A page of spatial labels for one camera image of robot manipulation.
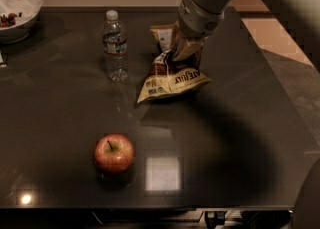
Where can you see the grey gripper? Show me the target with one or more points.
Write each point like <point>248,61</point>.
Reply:
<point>196,20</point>

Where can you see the brown chip bag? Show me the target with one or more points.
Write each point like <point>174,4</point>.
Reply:
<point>168,77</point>

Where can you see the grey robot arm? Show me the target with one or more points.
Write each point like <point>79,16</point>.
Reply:
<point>301,19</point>

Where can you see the clear plastic water bottle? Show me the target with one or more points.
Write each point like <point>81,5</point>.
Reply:
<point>115,47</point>

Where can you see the red apple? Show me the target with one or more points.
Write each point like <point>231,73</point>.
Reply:
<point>114,154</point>

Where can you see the white bowl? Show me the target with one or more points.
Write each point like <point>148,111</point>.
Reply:
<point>26,12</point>

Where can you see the red snacks in bowl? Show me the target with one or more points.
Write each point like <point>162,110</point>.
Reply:
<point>9,20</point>

